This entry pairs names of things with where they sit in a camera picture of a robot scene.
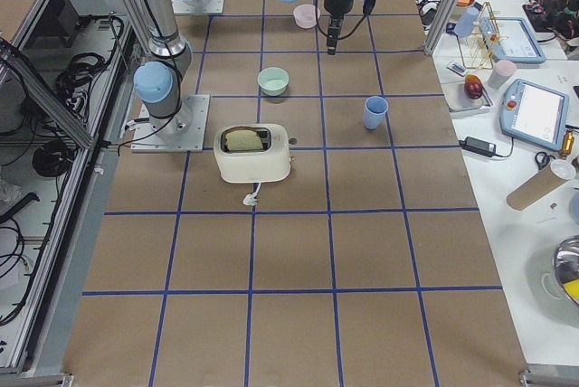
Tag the cardboard tube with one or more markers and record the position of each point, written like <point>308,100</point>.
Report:
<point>557,173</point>

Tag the steel bowl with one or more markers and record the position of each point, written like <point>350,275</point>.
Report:
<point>561,281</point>

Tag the pink bowl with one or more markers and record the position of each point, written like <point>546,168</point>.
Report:
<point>306,16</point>

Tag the blue cup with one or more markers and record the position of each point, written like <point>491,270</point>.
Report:
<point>375,110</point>

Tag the toast slice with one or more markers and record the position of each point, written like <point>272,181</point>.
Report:
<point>241,140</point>

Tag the teach pendant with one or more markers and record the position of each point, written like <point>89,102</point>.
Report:
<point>534,113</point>
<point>511,39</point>

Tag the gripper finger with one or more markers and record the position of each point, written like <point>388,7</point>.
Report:
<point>333,33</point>

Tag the pale pink cup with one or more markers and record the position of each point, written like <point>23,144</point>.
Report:
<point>502,71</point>

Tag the mint green bowl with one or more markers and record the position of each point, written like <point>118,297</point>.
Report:
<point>273,81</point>

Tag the black power adapter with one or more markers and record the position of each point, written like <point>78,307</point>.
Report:
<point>478,146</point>

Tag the teach pendant far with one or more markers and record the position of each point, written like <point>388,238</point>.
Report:
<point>511,39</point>

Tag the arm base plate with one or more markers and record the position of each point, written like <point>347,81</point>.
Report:
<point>184,133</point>
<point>203,2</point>

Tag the red apple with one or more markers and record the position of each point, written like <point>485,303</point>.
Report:
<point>473,87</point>

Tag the teach pendant near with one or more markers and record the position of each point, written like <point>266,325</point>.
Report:
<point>534,113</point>

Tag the cream toaster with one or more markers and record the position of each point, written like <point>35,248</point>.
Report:
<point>271,164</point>

